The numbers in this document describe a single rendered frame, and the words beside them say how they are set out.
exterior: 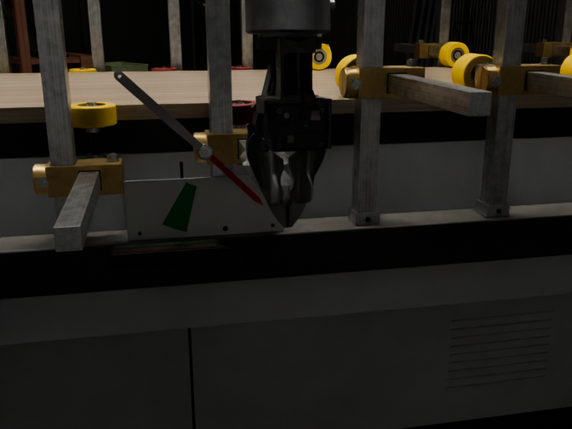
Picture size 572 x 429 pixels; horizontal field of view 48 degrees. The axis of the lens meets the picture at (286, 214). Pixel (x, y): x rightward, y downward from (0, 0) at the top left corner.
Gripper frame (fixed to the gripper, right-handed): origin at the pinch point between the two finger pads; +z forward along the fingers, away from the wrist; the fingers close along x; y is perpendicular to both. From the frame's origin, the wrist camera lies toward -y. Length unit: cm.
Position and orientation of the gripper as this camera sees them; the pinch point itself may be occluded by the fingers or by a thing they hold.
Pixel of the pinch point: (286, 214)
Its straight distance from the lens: 74.6
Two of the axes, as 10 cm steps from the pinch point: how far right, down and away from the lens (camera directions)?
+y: 1.9, 2.4, -9.5
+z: 0.1, 9.7, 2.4
